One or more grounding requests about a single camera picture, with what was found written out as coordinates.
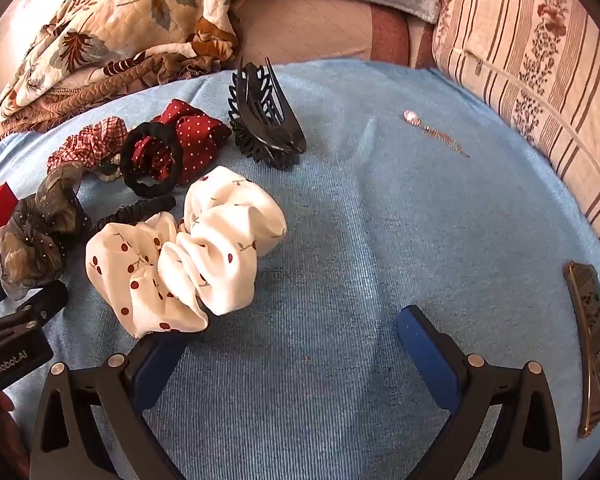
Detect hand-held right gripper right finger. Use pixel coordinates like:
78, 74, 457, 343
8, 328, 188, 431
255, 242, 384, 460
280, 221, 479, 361
397, 305, 564, 480

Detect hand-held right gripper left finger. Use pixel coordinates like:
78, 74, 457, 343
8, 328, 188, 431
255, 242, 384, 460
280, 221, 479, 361
30, 330, 193, 480

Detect olive sheer scrunchie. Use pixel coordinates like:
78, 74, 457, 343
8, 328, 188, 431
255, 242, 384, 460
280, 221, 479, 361
0, 161, 94, 292

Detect black ribbed hair tie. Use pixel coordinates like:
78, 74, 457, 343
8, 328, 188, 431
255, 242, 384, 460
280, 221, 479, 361
87, 195, 177, 237

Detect white pearl bracelet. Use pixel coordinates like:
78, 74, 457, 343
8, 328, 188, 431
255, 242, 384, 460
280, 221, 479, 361
97, 155, 127, 184

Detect black velvet scrunchie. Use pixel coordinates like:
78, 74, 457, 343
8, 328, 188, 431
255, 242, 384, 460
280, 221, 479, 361
119, 122, 191, 198

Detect red plaid scrunchie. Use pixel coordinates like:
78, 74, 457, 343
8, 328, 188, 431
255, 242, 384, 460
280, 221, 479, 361
47, 116, 129, 173

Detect red polka dot scrunchie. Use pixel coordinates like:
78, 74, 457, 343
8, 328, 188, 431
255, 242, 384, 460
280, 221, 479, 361
132, 99, 232, 186

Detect light blue towel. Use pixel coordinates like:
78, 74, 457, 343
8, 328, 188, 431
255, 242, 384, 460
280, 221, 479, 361
0, 59, 600, 480

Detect brown metal hair barrette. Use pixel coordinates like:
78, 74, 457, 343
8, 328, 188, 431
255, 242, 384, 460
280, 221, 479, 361
562, 261, 600, 439

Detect silver dangle earring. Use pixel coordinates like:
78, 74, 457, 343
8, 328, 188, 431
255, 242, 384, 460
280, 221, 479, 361
403, 109, 471, 159

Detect black hair claw clip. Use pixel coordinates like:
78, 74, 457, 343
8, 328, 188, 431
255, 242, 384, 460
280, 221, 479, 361
227, 57, 308, 171

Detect floral leaf print quilt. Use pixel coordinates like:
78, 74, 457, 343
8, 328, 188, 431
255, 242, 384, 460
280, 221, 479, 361
0, 0, 249, 137

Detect striped floral pillow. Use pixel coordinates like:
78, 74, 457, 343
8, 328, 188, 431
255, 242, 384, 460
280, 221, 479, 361
432, 0, 600, 292

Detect pink quilted bed sheet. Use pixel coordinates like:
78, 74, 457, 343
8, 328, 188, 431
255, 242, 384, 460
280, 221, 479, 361
229, 0, 462, 69

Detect white thin cable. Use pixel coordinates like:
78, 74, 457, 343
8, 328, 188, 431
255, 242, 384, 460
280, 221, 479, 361
452, 47, 600, 197

